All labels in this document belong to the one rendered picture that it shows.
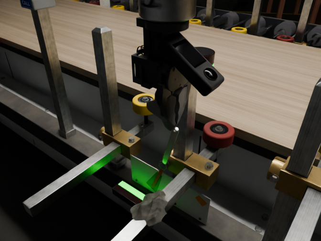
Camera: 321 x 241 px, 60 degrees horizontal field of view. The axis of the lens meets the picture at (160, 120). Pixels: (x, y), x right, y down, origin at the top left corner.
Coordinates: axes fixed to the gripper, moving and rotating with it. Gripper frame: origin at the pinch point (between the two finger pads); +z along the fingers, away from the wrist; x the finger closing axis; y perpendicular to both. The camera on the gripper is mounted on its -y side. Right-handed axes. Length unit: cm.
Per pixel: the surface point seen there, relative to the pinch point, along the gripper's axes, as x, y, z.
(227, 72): -53, 13, 11
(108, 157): -0.2, 22.1, 20.3
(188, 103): -6.4, 0.9, -1.8
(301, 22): -115, 6, 5
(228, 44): -82, 28, 11
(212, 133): -15.6, -1.1, 10.5
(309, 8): -115, 4, -2
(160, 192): 5.4, -0.8, 13.9
